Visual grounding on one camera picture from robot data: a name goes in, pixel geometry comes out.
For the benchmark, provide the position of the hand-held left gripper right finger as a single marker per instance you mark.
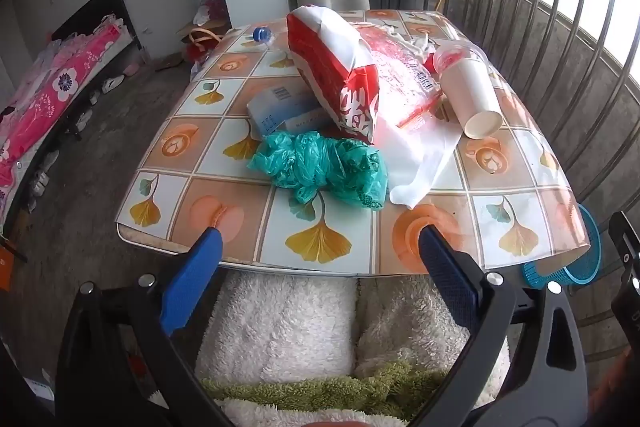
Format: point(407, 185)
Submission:
point(447, 277)

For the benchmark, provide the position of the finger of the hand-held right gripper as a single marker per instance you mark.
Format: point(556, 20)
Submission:
point(632, 289)
point(627, 242)

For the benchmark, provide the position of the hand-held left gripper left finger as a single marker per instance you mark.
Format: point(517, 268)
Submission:
point(192, 277)

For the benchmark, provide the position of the blue plastic basket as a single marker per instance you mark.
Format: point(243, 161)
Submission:
point(590, 252)

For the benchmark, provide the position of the white plastic bag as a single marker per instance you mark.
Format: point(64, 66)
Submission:
point(420, 157)

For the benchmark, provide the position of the green plastic bag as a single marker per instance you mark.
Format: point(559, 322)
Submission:
point(315, 167)

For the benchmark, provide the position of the white paper cup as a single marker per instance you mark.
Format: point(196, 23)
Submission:
point(470, 97)

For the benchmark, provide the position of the blue and white box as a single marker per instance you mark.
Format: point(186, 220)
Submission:
point(280, 107)

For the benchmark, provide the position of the red clear plastic bag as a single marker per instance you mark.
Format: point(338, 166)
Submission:
point(400, 72)

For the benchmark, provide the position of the red and white snack bag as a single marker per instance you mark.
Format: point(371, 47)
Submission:
point(325, 57)

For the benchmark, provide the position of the crushed plastic bottle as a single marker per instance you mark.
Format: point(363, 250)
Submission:
point(261, 34)

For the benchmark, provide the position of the white fluffy chair cushion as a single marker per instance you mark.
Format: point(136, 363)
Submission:
point(280, 332)

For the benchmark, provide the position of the green towel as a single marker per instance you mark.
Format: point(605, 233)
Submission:
point(325, 389)

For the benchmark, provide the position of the row of shoes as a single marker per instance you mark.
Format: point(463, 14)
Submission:
point(112, 83)

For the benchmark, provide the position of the pink floral blanket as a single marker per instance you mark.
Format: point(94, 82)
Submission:
point(50, 97)

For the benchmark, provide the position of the dark bed headboard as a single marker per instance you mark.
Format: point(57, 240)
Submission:
point(100, 7)

